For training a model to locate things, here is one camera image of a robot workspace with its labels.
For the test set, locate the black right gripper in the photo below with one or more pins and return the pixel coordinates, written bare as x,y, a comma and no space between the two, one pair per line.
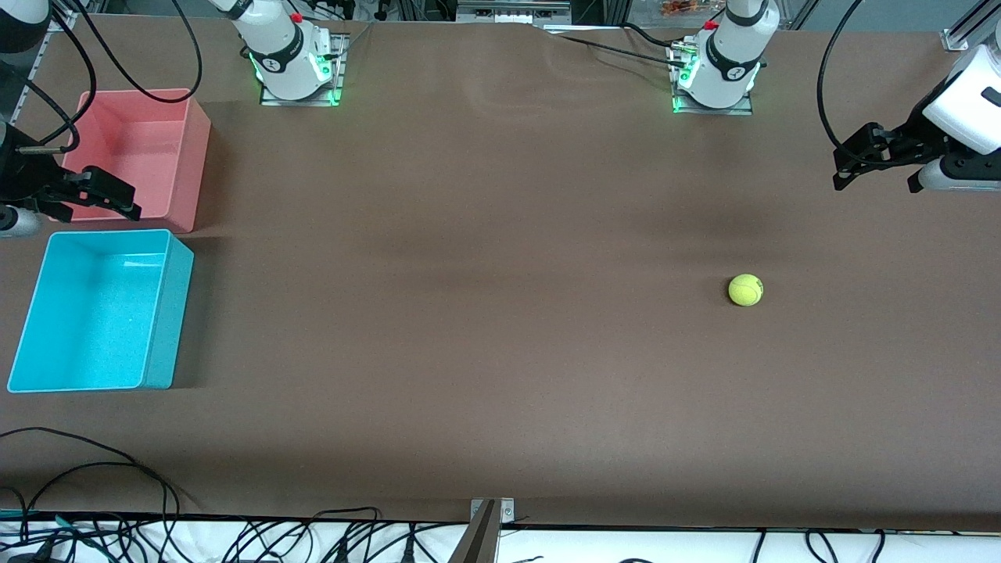
23,179

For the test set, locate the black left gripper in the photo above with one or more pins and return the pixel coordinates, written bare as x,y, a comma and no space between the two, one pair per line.
912,139

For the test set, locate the yellow-green tennis ball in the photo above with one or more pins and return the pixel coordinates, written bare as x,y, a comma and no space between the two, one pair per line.
746,290

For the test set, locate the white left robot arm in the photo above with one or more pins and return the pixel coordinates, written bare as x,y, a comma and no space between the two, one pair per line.
731,55

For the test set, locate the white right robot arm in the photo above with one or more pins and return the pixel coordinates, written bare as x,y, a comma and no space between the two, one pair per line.
281,47

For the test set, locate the pink plastic bin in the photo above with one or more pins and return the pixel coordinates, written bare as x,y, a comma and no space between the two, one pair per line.
156,156

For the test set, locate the blue plastic bin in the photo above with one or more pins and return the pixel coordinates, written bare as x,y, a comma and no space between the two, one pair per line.
94,313

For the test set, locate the orange background item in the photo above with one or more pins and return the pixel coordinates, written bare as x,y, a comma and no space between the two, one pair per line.
680,8

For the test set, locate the aluminium frame profile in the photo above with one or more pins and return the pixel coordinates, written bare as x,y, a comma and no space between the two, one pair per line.
966,31

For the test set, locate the metal frame fixture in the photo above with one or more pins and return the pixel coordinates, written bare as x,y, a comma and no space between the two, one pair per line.
512,12

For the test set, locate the dark camera mount pole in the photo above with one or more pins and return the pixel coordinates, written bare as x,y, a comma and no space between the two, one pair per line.
477,543

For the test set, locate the metal table edge bracket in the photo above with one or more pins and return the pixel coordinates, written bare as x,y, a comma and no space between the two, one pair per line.
507,508

